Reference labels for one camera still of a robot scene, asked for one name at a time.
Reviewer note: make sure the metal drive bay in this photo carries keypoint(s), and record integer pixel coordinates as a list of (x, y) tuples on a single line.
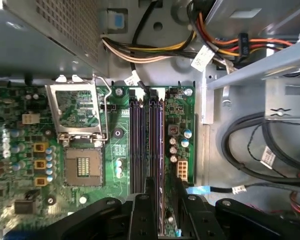
[(252, 67)]

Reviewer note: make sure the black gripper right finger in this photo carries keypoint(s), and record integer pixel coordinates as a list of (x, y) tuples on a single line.
[(197, 220)]

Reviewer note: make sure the grey latch blue label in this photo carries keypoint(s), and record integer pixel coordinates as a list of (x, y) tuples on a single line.
[(117, 21)]

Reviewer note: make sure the CPU socket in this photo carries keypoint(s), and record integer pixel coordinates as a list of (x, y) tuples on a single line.
[(82, 167)]

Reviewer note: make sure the metal socket cover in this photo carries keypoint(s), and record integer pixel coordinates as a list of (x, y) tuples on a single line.
[(72, 87)]

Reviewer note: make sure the green motherboard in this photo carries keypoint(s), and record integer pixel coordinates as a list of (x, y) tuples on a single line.
[(110, 180)]

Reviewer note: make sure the grey power supply unit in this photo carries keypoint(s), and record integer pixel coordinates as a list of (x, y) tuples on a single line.
[(27, 45)]

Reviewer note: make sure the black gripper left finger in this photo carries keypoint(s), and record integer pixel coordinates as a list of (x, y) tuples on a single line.
[(142, 217)]

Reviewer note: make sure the black RAM slot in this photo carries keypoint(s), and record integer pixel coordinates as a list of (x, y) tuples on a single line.
[(152, 140), (133, 140), (160, 93), (141, 140)]

